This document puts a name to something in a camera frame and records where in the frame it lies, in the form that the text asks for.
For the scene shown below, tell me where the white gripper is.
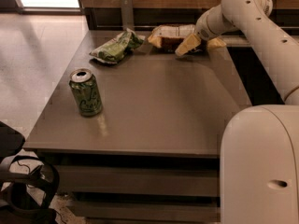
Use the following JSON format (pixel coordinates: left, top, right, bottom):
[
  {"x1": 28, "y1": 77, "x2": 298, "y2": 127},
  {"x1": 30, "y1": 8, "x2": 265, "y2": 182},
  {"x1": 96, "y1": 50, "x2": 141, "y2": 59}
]
[{"x1": 175, "y1": 6, "x2": 233, "y2": 57}]

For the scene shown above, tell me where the brown chip bag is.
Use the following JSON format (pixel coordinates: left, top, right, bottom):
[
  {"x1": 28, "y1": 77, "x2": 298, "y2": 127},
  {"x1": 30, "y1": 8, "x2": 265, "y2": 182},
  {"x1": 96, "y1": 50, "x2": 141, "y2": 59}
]
[{"x1": 147, "y1": 23, "x2": 227, "y2": 54}]

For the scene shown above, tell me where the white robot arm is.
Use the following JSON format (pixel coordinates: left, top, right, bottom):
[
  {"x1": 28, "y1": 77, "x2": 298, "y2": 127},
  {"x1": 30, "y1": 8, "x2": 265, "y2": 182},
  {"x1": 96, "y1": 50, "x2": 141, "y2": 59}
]
[{"x1": 176, "y1": 0, "x2": 299, "y2": 224}]

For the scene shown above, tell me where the green chip bag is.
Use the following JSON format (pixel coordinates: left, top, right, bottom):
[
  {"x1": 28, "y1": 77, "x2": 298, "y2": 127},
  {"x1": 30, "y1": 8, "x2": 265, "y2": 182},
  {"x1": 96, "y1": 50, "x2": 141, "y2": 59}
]
[{"x1": 90, "y1": 29, "x2": 145, "y2": 64}]

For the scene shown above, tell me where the green soda can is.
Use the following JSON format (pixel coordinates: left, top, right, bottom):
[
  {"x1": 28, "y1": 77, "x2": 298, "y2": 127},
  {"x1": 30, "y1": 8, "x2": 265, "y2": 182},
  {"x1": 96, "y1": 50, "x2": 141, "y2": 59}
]
[{"x1": 69, "y1": 68, "x2": 103, "y2": 117}]

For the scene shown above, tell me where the grey drawer cabinet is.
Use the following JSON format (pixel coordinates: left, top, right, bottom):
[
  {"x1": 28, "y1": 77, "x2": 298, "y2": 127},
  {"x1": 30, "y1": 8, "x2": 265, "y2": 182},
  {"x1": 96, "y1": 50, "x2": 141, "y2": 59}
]
[{"x1": 25, "y1": 31, "x2": 250, "y2": 224}]

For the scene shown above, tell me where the upper grey drawer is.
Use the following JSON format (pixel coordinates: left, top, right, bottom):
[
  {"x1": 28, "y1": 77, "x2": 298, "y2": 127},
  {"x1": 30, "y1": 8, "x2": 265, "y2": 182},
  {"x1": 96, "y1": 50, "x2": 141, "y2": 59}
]
[{"x1": 57, "y1": 166, "x2": 220, "y2": 197}]

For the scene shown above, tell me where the grey drawer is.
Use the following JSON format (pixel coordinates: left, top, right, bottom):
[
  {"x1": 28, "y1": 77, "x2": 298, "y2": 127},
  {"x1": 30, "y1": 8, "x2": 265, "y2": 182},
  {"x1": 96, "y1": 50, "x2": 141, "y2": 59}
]
[
  {"x1": 67, "y1": 201, "x2": 221, "y2": 223},
  {"x1": 57, "y1": 166, "x2": 220, "y2": 197}
]

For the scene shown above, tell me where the lower grey drawer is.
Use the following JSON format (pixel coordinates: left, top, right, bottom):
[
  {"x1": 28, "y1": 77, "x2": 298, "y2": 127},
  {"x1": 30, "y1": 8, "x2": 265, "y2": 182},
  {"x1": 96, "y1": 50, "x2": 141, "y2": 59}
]
[{"x1": 67, "y1": 201, "x2": 221, "y2": 223}]

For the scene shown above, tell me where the left metal wall bracket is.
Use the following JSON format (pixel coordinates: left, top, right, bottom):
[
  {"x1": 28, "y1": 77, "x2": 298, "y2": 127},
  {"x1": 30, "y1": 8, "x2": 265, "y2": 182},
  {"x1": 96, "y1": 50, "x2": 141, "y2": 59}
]
[{"x1": 120, "y1": 0, "x2": 135, "y2": 30}]

